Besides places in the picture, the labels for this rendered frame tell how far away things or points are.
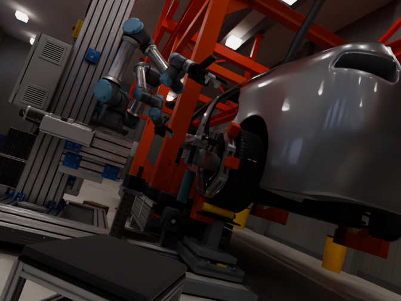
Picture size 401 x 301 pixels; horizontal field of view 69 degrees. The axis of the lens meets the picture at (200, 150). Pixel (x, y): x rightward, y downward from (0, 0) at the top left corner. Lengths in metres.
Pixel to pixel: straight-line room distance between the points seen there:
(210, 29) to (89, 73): 1.33
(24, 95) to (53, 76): 0.20
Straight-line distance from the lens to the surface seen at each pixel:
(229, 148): 2.03
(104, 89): 1.76
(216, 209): 2.15
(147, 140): 4.50
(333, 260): 5.96
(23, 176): 2.06
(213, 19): 3.03
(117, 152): 1.83
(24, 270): 0.86
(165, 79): 1.66
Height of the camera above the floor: 0.58
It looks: 8 degrees up
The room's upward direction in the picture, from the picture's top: 17 degrees clockwise
